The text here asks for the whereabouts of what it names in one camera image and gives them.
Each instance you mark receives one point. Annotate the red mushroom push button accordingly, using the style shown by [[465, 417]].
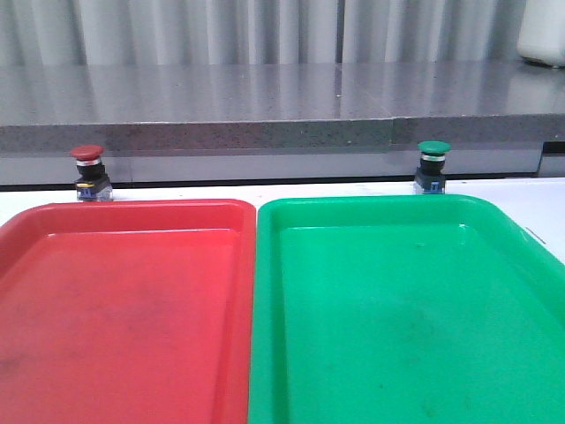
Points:
[[93, 183]]

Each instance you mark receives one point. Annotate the green plastic tray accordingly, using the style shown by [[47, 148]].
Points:
[[404, 309]]

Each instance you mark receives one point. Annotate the green mushroom push button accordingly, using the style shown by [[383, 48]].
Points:
[[429, 178]]

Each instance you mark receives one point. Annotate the white container on counter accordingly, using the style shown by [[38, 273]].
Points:
[[541, 35]]

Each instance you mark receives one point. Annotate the red plastic tray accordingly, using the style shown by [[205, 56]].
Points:
[[127, 312]]

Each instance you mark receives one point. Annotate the grey stone counter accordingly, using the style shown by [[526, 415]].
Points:
[[209, 124]]

